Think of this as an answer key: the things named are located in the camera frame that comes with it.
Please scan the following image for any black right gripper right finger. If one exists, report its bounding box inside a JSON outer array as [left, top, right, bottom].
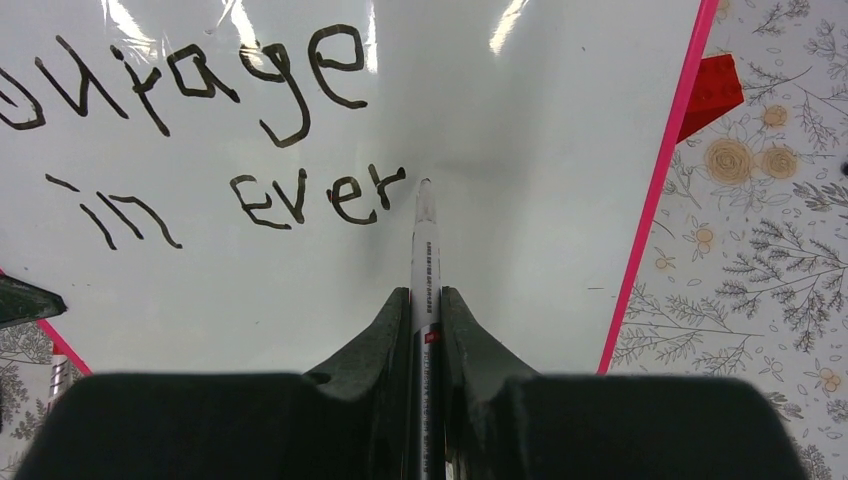
[[441, 287, 805, 479]]

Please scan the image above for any white marker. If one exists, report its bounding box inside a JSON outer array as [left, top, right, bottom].
[[405, 178, 446, 479]]

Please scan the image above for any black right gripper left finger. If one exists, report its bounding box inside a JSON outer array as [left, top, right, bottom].
[[17, 288, 409, 479]]

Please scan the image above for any pink framed whiteboard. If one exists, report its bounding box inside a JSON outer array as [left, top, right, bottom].
[[1, 1, 716, 372]]

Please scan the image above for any red capped marker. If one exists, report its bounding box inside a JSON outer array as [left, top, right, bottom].
[[47, 350, 72, 411]]

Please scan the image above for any floral table mat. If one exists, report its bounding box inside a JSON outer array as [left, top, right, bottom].
[[1, 1, 847, 479]]

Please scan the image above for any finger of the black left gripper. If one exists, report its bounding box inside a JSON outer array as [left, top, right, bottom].
[[0, 275, 67, 329]]

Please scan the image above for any red lego brick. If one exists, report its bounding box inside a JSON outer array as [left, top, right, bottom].
[[677, 53, 744, 143]]

